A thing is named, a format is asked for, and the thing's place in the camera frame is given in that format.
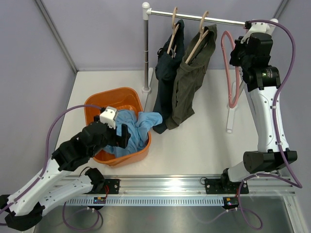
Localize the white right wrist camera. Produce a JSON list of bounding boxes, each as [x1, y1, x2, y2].
[[241, 21, 275, 44]]

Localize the white slotted cable duct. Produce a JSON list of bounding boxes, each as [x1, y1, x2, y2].
[[67, 196, 224, 206]]

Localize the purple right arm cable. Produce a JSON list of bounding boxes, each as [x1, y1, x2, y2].
[[245, 19, 303, 192]]

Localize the pink plastic hanger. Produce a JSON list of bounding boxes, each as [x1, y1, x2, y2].
[[221, 31, 245, 108]]

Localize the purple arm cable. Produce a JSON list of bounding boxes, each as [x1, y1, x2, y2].
[[245, 19, 303, 192], [0, 104, 104, 214]]

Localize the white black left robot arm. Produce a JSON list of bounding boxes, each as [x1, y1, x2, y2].
[[0, 121, 131, 231]]

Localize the olive green shorts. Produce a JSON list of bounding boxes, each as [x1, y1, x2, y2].
[[165, 24, 217, 130]]

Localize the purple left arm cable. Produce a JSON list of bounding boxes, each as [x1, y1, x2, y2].
[[0, 104, 104, 214]]

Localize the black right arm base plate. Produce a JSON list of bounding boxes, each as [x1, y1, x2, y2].
[[204, 178, 241, 194]]

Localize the purple floor cable left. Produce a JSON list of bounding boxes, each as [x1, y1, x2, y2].
[[62, 201, 105, 231]]

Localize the light blue shorts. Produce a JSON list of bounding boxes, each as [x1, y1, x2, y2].
[[104, 109, 162, 158]]

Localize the orange plastic laundry basket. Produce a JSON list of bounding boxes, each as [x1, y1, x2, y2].
[[85, 87, 151, 167]]

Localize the navy blue shorts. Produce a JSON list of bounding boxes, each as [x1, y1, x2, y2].
[[153, 19, 185, 134]]

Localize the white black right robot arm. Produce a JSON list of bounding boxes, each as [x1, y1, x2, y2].
[[220, 33, 297, 193]]

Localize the beige hanger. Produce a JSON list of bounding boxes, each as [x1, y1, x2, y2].
[[185, 11, 209, 64], [167, 7, 179, 58]]

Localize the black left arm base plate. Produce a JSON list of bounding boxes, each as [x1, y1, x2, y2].
[[90, 179, 120, 195]]

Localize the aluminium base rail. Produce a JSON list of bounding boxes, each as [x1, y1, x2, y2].
[[31, 176, 296, 198]]

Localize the purple floor cable right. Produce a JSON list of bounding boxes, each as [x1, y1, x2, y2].
[[194, 181, 264, 230]]

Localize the metal clothes rack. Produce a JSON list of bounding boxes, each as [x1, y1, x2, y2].
[[141, 1, 279, 133]]

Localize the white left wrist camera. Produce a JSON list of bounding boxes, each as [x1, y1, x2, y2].
[[99, 106, 119, 130]]

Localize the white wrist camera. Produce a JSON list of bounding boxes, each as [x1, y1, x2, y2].
[[99, 106, 119, 130], [241, 21, 275, 44]]

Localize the purple floor cable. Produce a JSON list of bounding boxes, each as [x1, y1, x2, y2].
[[62, 201, 105, 231], [194, 181, 264, 230]]

